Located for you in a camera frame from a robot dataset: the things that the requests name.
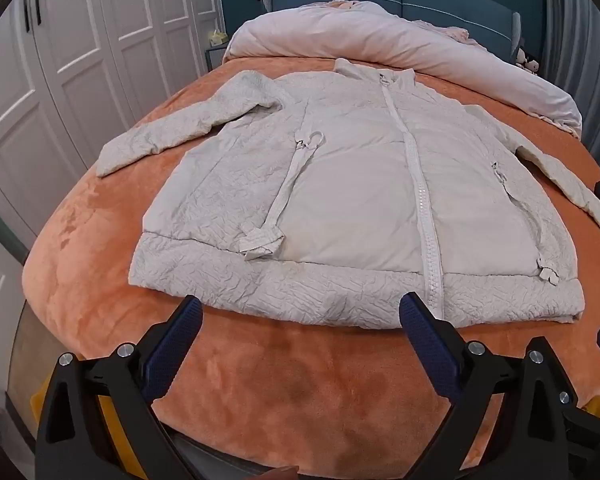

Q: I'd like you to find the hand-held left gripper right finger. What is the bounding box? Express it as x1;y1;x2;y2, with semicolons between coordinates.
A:
399;291;588;480

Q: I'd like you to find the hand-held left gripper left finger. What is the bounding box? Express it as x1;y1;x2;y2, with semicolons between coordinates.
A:
34;294;206;480

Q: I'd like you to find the white quilted jacket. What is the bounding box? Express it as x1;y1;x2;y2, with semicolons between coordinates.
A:
96;57;600;331

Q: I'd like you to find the orange plush bed blanket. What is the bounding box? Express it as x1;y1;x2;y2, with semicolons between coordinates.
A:
20;57;600;478

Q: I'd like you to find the grey nightstand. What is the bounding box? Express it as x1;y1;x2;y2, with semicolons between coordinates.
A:
205;42;231;73

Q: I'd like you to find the grey curtain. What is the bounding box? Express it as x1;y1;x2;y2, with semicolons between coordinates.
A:
540;0;600;171

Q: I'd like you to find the small plush toy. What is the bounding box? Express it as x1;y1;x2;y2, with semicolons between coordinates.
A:
512;47;541;77

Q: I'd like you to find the white panelled wardrobe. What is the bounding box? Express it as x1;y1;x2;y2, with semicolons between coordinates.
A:
0;0;226;256

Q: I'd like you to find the pale pink duvet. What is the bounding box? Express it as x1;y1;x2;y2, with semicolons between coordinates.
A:
223;0;583;138

